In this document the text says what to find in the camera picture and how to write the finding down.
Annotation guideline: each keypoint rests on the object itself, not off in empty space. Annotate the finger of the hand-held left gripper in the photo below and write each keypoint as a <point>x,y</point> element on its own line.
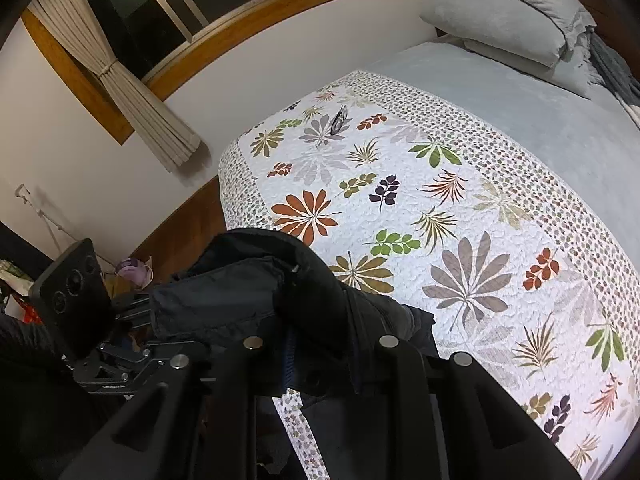
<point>135,352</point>
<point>132,309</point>

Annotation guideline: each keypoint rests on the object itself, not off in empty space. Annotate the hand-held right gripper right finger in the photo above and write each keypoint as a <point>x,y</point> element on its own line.
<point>400,375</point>

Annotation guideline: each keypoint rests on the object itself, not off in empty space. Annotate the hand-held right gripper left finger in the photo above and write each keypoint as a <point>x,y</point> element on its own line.
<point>225,385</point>

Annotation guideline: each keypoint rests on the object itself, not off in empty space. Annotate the black pants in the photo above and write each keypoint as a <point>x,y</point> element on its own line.
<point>280,280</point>

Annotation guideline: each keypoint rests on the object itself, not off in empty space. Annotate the purple cup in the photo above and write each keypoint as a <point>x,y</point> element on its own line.
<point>135,272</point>

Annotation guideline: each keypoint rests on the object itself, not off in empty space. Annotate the colourful clutter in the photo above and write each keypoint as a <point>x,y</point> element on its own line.
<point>12,280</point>

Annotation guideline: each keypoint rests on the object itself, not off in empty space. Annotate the thin white stand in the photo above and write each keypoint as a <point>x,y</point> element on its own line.
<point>22,192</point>

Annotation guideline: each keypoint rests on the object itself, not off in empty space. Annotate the floral quilt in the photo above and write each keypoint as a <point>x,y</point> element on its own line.
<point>450,210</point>

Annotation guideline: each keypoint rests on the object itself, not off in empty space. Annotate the beige tied curtain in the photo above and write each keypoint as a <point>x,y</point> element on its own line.
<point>145,115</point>

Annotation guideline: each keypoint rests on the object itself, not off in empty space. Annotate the eyeglasses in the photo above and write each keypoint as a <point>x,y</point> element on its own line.
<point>339,121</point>

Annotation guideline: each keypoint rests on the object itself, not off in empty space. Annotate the blue-grey bed sheet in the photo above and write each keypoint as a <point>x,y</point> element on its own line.
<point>525,110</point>

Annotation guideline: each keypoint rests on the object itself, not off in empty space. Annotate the wooden framed side window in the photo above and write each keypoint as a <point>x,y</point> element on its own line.
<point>150,0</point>

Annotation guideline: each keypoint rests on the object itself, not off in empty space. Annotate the grey-blue pillow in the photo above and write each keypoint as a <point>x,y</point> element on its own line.
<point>560,77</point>
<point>500,5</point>

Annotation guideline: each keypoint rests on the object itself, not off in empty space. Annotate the grey blanket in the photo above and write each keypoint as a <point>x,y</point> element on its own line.
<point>615,70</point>

